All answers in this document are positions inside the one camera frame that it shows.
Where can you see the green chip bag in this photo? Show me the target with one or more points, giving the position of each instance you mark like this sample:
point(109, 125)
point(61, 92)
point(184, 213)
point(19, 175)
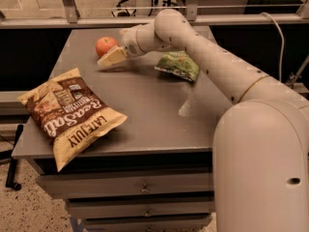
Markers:
point(178, 63)

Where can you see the red apple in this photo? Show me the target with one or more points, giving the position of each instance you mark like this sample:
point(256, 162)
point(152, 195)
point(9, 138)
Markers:
point(104, 44)

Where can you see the bottom grey drawer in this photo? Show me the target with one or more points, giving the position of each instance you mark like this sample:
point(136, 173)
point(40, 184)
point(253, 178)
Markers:
point(147, 224)

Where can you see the metal railing frame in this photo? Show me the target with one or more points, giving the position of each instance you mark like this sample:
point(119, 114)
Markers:
point(108, 13)

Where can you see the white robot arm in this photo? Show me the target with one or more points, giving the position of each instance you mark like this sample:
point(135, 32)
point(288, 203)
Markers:
point(260, 145)

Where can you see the grey drawer cabinet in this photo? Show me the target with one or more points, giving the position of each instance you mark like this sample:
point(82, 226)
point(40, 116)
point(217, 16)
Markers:
point(170, 122)

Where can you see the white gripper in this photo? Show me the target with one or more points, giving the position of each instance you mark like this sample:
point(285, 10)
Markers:
point(129, 41)

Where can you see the grey drawer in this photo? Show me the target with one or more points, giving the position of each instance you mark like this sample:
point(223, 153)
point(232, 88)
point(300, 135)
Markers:
point(147, 224)
point(142, 208)
point(126, 183)

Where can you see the black stand leg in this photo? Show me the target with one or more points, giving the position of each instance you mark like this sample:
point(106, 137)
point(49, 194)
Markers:
point(10, 182)

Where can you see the top grey drawer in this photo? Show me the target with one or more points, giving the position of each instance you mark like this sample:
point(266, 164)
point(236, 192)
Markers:
point(126, 183)

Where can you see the middle grey drawer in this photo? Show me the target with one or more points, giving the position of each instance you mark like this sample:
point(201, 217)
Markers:
point(142, 208)

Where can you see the brown yellow chip bag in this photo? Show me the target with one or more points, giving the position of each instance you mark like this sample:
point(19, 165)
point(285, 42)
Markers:
point(71, 114)

